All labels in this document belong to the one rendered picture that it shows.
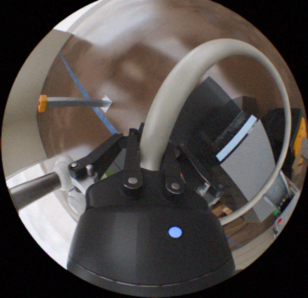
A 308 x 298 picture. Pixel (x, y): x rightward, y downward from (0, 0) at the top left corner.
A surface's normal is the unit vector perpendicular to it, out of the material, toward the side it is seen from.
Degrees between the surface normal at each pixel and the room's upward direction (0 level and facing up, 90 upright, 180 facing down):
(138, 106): 0
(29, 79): 90
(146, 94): 0
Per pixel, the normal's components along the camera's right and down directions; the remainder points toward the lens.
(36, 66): 0.68, 0.73
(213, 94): -0.26, 0.22
